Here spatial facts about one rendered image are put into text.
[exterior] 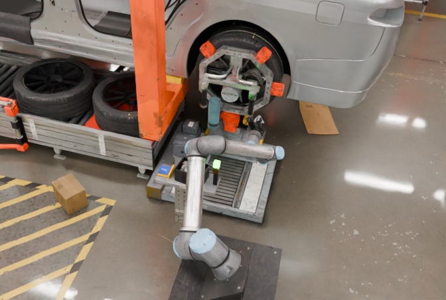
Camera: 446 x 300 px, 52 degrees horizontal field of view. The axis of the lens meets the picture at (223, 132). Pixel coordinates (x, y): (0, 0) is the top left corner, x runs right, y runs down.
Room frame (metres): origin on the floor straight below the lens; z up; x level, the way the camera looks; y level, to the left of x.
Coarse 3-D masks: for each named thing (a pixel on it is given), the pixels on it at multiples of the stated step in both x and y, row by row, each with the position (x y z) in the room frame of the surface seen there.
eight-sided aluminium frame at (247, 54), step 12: (228, 48) 2.88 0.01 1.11; (240, 48) 2.87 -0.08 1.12; (204, 60) 2.87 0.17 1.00; (252, 60) 2.80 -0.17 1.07; (204, 72) 2.88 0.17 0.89; (264, 72) 2.78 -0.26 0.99; (216, 96) 2.91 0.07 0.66; (264, 96) 2.78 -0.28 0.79; (228, 108) 2.83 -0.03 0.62; (240, 108) 2.85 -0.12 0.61
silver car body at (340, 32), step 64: (0, 0) 3.75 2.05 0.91; (64, 0) 3.21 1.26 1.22; (128, 0) 3.95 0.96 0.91; (192, 0) 3.01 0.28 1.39; (256, 0) 2.90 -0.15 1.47; (320, 0) 2.82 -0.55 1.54; (384, 0) 2.77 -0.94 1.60; (128, 64) 3.09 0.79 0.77; (320, 64) 2.80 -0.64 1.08; (384, 64) 2.82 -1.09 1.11
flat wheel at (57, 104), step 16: (32, 64) 3.39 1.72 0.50; (48, 64) 3.43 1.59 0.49; (64, 64) 3.46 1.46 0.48; (80, 64) 3.45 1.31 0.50; (16, 80) 3.13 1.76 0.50; (32, 80) 3.29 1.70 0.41; (48, 80) 3.25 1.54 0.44; (64, 80) 3.22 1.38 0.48; (80, 80) 3.40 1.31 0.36; (16, 96) 3.04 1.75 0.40; (32, 96) 2.93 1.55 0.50; (48, 96) 2.95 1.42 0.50; (64, 96) 2.96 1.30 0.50; (80, 96) 3.04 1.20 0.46; (32, 112) 2.91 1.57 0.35; (48, 112) 2.90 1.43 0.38; (64, 112) 2.94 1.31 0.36; (80, 112) 3.02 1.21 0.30
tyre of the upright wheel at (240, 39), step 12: (216, 36) 3.04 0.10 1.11; (228, 36) 2.95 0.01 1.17; (240, 36) 2.94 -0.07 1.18; (252, 36) 2.97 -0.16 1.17; (264, 36) 3.03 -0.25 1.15; (216, 48) 2.94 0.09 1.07; (252, 48) 2.89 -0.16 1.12; (276, 48) 3.00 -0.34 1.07; (276, 60) 2.88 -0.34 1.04; (276, 72) 2.85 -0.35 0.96
